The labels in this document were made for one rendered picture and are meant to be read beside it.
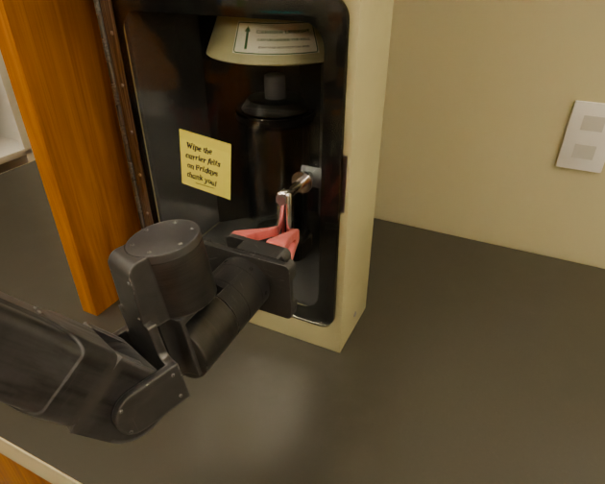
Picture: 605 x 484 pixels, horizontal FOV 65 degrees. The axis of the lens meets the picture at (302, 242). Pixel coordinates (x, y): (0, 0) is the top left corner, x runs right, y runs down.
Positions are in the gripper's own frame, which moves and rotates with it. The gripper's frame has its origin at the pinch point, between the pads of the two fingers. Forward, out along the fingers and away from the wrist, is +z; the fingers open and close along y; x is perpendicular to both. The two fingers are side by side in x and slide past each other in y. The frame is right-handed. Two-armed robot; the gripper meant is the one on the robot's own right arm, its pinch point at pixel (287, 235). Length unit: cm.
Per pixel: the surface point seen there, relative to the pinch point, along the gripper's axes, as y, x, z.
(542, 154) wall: -25, 5, 48
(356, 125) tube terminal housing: -5.4, -11.4, 6.8
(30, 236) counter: 62, 21, 7
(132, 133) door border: 24.8, -7.0, 4.1
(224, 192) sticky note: 11.0, -1.3, 4.0
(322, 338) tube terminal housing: -2.3, 19.4, 4.6
